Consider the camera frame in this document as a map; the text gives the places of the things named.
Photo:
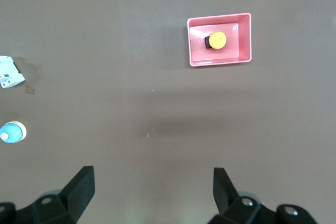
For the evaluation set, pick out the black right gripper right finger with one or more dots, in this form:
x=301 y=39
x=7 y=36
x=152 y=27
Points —
x=223 y=190

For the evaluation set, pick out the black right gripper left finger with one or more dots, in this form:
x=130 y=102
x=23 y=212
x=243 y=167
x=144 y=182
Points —
x=78 y=190

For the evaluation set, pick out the yellow mushroom push button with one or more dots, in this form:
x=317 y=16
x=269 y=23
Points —
x=218 y=40

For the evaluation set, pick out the blue and cream round knob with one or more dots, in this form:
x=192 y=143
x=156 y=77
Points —
x=13 y=132

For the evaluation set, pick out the brown tape piece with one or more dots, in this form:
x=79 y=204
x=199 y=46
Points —
x=30 y=90

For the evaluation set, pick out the white circuit breaker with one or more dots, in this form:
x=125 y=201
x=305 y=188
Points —
x=9 y=72

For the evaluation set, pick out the pink plastic box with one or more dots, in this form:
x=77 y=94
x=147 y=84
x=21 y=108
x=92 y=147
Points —
x=245 y=37

